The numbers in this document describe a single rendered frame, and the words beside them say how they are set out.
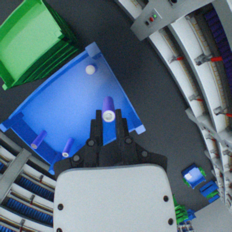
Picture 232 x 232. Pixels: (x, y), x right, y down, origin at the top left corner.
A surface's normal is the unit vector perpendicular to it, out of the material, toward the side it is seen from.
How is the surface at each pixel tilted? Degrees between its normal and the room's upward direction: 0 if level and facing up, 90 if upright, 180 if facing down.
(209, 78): 18
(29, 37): 0
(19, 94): 0
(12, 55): 0
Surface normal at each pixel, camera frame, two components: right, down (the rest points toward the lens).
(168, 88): 0.09, 0.43
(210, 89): -0.14, 0.60
